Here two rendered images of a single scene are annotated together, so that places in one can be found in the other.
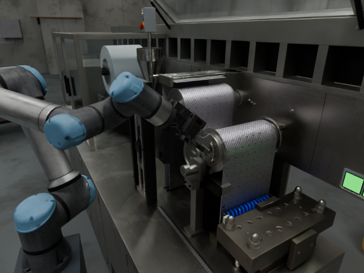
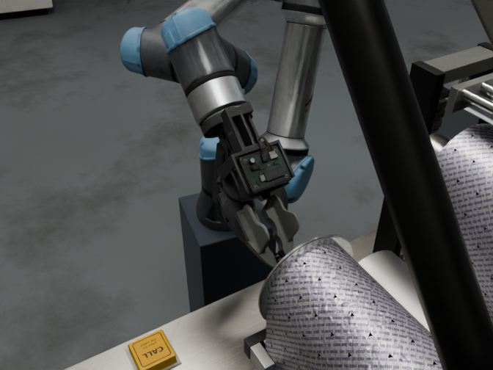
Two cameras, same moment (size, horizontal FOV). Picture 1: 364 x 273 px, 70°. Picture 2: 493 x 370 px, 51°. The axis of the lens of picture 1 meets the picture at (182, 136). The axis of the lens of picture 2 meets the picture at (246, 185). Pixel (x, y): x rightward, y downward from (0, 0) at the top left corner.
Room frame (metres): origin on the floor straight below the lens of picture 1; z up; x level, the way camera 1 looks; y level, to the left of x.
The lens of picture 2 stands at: (0.70, -0.56, 1.76)
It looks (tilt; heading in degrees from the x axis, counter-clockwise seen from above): 37 degrees down; 90
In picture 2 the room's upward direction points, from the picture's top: straight up
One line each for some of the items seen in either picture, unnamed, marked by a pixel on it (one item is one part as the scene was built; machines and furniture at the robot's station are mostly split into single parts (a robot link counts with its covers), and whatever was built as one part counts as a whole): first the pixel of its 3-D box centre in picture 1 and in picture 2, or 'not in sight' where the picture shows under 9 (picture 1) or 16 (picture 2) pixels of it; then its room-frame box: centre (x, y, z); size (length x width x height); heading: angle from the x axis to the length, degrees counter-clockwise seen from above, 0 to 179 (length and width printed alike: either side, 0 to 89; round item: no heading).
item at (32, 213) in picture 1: (39, 219); (227, 158); (0.65, 0.45, 1.07); 0.13 x 0.12 x 0.14; 154
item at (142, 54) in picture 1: (149, 53); not in sight; (1.45, 0.17, 1.50); 0.14 x 0.14 x 0.06
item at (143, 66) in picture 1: (152, 110); not in sight; (1.45, 0.17, 1.18); 0.14 x 0.14 x 0.57
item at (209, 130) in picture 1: (212, 149); (307, 281); (0.78, -0.10, 1.25); 0.15 x 0.01 x 0.15; 30
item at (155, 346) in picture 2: not in sight; (152, 352); (0.52, 0.02, 0.91); 0.07 x 0.07 x 0.02; 30
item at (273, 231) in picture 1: (277, 225); not in sight; (0.70, -0.33, 1.00); 0.40 x 0.16 x 0.06; 120
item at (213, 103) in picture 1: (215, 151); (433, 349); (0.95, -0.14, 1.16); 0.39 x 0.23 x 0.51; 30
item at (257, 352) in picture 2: (225, 188); (262, 361); (0.72, -0.14, 1.13); 0.04 x 0.02 x 0.03; 120
